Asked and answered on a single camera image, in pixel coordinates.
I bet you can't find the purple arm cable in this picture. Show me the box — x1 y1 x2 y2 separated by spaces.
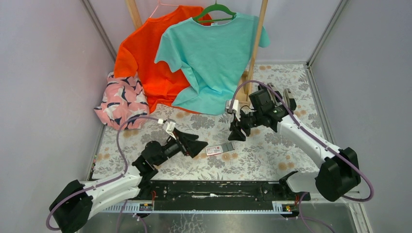
231 80 375 233
45 116 165 233

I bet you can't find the pink clothes hanger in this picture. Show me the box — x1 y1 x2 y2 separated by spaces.
149 0 179 18

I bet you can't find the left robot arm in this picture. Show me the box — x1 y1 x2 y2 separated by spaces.
46 129 208 233

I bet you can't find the pink bird-pattern cloth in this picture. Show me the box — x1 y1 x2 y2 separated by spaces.
94 72 150 130

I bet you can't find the red staple box sleeve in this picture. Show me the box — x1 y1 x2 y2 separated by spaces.
206 146 223 156

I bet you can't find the wooden rack base tray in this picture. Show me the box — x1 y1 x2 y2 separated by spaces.
235 70 254 107

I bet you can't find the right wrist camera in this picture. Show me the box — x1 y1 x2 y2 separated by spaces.
225 99 240 120

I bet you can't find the teal t-shirt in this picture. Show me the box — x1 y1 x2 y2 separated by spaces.
154 13 259 115

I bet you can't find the green clothes hanger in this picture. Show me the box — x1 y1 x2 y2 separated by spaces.
192 1 237 24

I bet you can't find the wooden rack left post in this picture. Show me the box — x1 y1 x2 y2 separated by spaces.
125 0 143 30

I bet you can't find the wooden rack post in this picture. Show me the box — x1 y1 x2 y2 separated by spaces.
125 0 143 30
243 0 268 97

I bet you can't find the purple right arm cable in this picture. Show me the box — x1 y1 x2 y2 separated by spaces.
231 80 375 233

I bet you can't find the beige and black stapler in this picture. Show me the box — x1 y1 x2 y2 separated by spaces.
267 83 283 99

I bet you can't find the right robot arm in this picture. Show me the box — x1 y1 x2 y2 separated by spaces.
225 88 361 201

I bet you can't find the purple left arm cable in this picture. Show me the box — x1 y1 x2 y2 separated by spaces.
45 116 165 233

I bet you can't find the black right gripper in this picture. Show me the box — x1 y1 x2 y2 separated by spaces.
228 109 262 142

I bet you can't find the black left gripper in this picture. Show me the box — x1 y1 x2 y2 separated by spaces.
154 129 208 167

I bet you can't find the orange t-shirt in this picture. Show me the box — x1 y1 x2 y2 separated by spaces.
114 5 203 112

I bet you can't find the wooden rack right post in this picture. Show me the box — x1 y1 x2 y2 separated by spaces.
243 0 268 97

